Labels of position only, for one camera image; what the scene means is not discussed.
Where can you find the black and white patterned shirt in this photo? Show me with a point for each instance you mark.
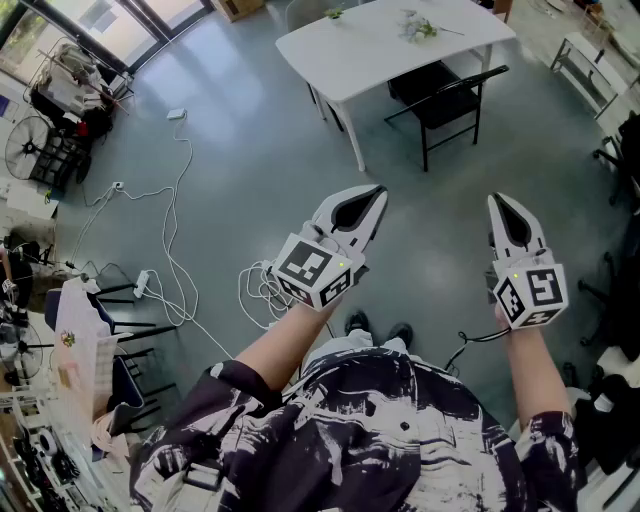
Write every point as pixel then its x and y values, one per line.
pixel 350 430

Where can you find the cluttered black cart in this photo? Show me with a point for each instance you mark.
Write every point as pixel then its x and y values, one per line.
pixel 70 95

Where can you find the person's black right shoe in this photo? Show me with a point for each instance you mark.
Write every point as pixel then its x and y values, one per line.
pixel 400 332

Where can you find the white artificial flower bunch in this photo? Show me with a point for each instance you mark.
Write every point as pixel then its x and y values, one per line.
pixel 417 27

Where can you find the black floor fan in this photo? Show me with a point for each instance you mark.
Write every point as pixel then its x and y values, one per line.
pixel 27 147

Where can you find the person's black shoe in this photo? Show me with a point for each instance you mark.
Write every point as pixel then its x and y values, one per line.
pixel 357 320
pixel 400 332

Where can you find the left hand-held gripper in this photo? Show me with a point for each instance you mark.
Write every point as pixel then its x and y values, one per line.
pixel 310 265

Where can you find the person's right forearm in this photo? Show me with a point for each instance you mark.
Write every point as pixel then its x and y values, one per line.
pixel 535 370

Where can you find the cardboard box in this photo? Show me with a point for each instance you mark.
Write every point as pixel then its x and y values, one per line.
pixel 237 9

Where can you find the white power strip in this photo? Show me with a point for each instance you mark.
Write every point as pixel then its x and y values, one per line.
pixel 142 283

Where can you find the small potted plant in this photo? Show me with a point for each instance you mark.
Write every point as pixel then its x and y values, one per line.
pixel 334 15

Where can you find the black bag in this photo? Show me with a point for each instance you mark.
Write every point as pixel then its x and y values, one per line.
pixel 607 425

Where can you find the white power adapter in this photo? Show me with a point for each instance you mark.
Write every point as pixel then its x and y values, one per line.
pixel 176 114

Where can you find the black window frame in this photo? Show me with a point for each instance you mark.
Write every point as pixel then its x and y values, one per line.
pixel 107 52

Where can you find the black office chair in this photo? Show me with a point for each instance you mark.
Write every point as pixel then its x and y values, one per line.
pixel 622 150

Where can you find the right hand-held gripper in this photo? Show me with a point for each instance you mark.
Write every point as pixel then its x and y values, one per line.
pixel 542 290

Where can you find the person's left forearm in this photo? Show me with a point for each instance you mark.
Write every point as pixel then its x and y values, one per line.
pixel 280 345

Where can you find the white wall plug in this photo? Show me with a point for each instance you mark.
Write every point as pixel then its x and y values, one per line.
pixel 118 185

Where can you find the light blue jeans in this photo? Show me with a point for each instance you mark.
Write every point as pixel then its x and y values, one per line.
pixel 357 340

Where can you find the dark blue chair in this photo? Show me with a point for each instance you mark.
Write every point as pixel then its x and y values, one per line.
pixel 125 380

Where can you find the person's black left shoe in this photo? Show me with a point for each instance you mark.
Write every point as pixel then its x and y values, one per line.
pixel 357 320

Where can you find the cloth-covered table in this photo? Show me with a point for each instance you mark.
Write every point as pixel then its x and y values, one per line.
pixel 80 345

